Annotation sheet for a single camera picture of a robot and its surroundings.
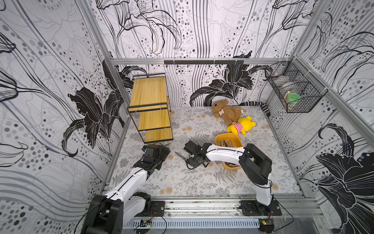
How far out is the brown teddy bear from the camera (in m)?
1.03

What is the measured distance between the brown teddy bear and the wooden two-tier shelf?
39 cm

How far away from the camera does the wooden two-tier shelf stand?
76 cm
